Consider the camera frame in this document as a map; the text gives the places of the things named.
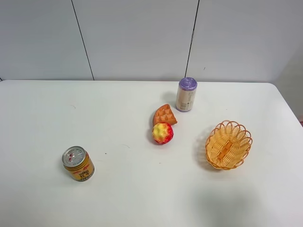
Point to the red yellow bumpy ball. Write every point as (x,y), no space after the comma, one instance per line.
(162,133)

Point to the orange woven basket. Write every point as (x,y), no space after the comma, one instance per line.
(228,145)

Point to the gold drink can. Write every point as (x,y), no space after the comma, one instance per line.
(77,162)

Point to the purple capped paper roll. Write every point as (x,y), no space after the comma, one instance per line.
(186,94)

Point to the brown waffle slice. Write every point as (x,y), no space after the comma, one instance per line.
(164,114)

